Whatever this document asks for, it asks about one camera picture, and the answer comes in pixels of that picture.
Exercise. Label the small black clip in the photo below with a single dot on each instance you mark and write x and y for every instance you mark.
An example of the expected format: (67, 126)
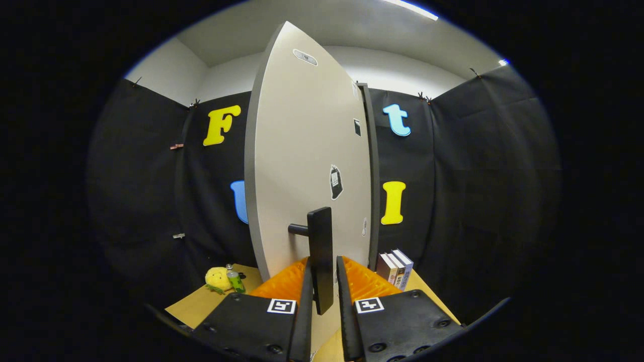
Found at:
(422, 97)
(194, 104)
(136, 81)
(474, 73)

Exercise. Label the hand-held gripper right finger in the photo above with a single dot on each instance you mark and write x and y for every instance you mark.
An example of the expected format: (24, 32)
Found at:
(397, 322)

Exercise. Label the black backdrop cloth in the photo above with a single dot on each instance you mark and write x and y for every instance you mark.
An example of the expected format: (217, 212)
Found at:
(478, 176)

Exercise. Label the tan spine book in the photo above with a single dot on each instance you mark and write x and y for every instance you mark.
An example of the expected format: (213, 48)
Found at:
(397, 271)

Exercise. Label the long ceiling light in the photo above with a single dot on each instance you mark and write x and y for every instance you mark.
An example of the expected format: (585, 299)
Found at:
(412, 7)

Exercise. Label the yellow pineapple plush toy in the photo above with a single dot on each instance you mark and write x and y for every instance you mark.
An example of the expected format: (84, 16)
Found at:
(217, 279)

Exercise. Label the dark grey shoe cabinet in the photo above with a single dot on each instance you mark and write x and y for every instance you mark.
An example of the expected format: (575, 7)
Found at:
(375, 176)

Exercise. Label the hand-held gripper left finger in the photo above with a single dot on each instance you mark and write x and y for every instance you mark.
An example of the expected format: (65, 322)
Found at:
(251, 324)

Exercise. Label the green label drink bottle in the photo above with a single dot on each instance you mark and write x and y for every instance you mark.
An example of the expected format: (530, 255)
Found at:
(235, 281)

